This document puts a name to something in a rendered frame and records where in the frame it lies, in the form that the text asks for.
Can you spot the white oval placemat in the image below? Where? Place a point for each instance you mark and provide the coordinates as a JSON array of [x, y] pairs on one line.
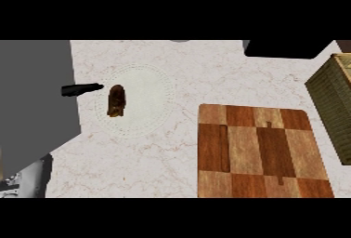
[[146, 99]]

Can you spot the olive wicker basket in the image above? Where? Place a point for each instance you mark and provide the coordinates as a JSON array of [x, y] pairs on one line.
[[334, 105]]

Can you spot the checkered wooden cutting board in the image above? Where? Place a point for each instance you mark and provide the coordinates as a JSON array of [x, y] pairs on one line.
[[260, 152]]

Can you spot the black appliance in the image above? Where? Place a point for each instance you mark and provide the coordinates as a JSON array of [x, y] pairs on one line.
[[285, 48]]

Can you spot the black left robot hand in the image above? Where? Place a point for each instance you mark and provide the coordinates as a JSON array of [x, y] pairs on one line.
[[82, 89]]

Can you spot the brown wooden block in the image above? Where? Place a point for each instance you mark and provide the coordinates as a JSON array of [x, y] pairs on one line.
[[344, 45]]

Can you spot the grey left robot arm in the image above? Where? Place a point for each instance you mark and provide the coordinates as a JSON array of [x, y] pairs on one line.
[[28, 182]]

